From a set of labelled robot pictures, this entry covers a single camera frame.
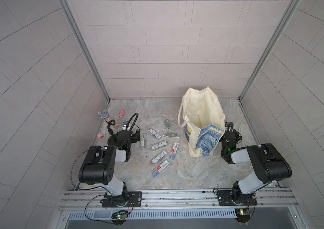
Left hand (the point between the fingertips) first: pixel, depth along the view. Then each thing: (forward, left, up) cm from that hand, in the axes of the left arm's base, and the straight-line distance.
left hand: (132, 128), depth 95 cm
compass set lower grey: (-21, -16, -1) cm, 27 cm away
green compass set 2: (-4, -26, -1) cm, 27 cm away
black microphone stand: (-19, -1, +20) cm, 28 cm away
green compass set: (+6, -24, -1) cm, 24 cm away
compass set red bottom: (-26, -20, -2) cm, 32 cm away
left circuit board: (-48, -2, -1) cm, 48 cm away
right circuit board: (-47, -61, -3) cm, 77 cm away
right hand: (0, -62, +2) cm, 62 cm away
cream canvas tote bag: (+6, -49, +2) cm, 49 cm away
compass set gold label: (-4, -17, -2) cm, 17 cm away
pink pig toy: (+14, +10, -1) cm, 17 cm away
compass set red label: (-16, -28, -2) cm, 32 cm away
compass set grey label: (-12, -18, -1) cm, 22 cm away
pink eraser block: (-6, +20, -1) cm, 21 cm away
